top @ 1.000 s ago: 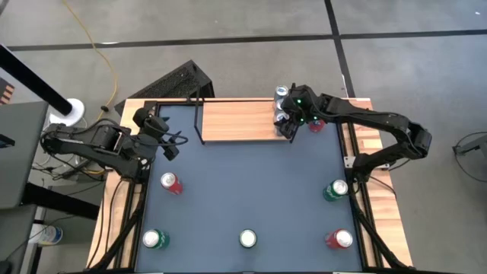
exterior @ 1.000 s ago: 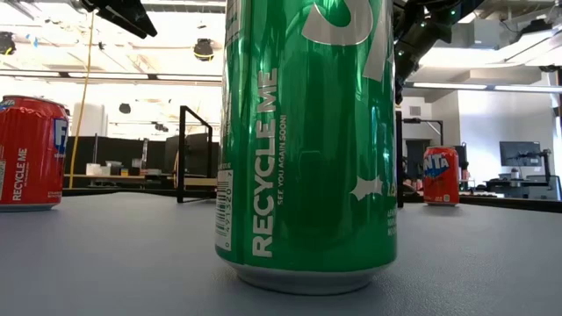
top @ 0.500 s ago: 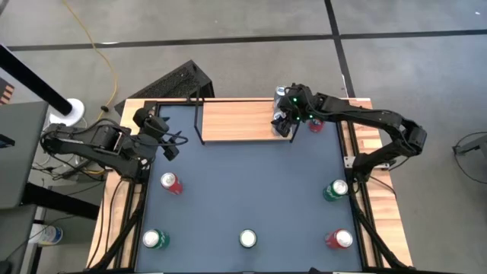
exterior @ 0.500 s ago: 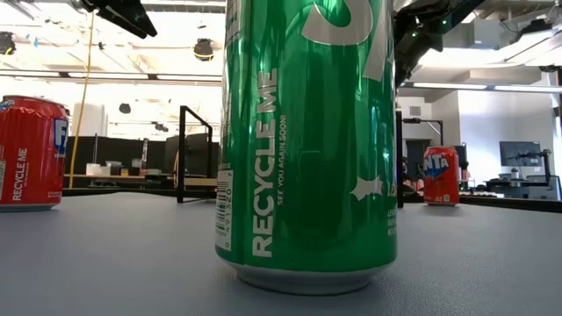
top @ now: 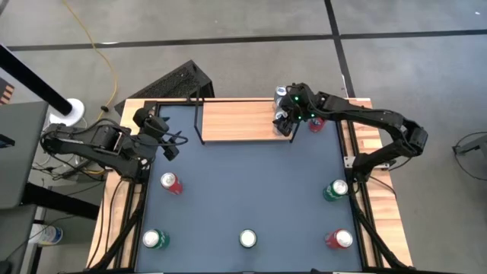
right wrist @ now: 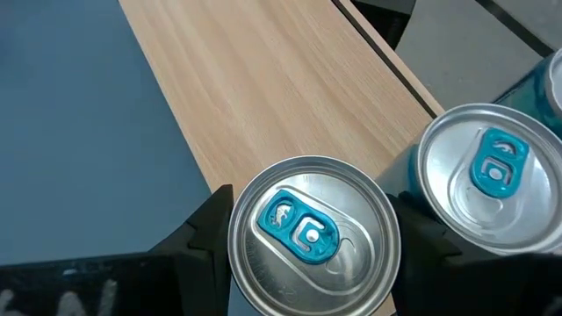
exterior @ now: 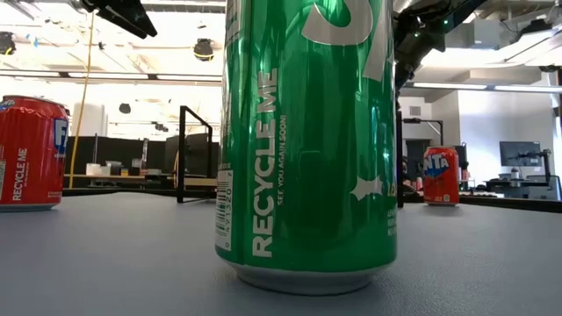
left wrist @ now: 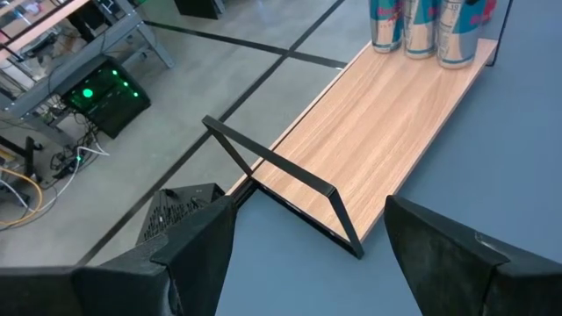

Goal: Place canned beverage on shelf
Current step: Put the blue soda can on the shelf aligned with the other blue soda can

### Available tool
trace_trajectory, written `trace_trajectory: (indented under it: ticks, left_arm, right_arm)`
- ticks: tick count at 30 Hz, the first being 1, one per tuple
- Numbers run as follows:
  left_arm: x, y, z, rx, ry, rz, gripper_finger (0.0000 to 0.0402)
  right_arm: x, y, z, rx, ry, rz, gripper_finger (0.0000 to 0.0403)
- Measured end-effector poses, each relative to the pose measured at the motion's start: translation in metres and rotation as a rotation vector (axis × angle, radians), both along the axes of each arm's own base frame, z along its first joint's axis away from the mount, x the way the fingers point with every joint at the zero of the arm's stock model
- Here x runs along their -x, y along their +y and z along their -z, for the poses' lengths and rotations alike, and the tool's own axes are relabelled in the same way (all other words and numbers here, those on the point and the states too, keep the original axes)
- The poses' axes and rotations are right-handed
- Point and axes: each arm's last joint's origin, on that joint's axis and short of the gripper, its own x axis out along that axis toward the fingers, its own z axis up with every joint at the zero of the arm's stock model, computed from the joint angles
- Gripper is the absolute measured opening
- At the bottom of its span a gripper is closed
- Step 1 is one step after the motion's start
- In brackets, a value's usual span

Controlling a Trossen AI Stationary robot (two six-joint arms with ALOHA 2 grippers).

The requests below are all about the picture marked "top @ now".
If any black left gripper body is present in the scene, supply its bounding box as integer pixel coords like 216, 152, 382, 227
132, 107, 181, 162

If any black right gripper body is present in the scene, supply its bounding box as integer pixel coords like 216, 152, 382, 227
283, 82, 319, 126

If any red Fanta soda can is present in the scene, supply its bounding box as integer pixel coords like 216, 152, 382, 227
308, 116, 327, 133
325, 228, 354, 251
160, 172, 184, 196

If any green Sprite soda can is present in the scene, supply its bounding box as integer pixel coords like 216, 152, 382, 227
323, 179, 349, 202
238, 228, 258, 249
142, 228, 170, 250

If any black perforated case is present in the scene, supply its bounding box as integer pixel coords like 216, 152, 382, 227
113, 59, 215, 117

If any white round pole base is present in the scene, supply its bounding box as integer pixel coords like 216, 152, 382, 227
48, 97, 85, 129

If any black floor beam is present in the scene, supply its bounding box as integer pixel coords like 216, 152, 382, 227
21, 181, 100, 221

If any black pole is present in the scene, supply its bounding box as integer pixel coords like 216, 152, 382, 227
0, 44, 74, 117

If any grey metal cabinet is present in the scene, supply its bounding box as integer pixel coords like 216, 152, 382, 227
0, 100, 49, 210

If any white plastic bottle blue label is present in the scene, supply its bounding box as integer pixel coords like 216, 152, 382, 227
28, 223, 65, 246

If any orange striped box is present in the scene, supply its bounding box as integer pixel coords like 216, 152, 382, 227
0, 78, 16, 106

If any wooden shelf black wire frame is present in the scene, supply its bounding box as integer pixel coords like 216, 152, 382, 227
186, 82, 315, 145

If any yellow cable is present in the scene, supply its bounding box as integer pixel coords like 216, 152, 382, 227
60, 0, 119, 123

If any black cable bundle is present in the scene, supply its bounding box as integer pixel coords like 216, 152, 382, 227
32, 151, 111, 183

